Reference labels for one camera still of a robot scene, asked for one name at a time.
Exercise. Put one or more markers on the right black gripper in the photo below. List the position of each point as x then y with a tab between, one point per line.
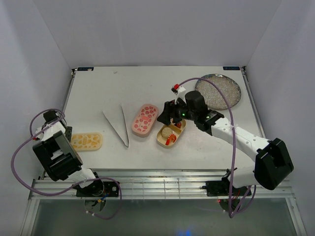
170	110

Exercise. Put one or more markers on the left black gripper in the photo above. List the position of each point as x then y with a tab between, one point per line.
69	133

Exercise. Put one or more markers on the rice ball toy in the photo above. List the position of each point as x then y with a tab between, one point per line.
166	132

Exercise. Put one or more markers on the yellow lunch box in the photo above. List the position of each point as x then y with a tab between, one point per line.
177	131

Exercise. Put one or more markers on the pink perforated lid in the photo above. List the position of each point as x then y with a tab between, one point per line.
148	113

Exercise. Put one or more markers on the shrimp toy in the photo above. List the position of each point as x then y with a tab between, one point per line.
171	139

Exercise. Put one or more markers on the yellow perforated lid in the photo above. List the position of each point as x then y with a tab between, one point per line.
86	141

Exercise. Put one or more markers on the metal tongs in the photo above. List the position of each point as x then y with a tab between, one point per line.
115	116

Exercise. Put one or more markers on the pink lunch box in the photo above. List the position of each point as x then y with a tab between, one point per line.
142	129

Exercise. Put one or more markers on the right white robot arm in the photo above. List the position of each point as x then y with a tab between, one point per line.
272	162

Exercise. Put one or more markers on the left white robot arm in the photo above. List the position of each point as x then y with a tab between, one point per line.
58	156

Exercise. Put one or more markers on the grey speckled plate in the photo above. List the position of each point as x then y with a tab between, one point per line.
214	100

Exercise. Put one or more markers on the left blue table label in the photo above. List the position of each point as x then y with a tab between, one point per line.
85	68

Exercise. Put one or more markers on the blue table label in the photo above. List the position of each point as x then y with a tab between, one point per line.
85	68
234	68

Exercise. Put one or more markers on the right blue table label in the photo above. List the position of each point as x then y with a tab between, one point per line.
234	68

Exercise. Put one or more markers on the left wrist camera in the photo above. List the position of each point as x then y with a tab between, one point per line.
41	135

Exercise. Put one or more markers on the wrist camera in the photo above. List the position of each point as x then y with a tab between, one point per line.
179	91
41	135

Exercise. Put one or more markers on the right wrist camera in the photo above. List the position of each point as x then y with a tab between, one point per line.
179	91

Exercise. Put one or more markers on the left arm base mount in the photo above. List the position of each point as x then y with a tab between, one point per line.
103	190

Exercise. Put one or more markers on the aluminium frame rail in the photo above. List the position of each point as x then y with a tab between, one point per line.
157	185

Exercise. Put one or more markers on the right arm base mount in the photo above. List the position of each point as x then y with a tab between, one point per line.
216	188

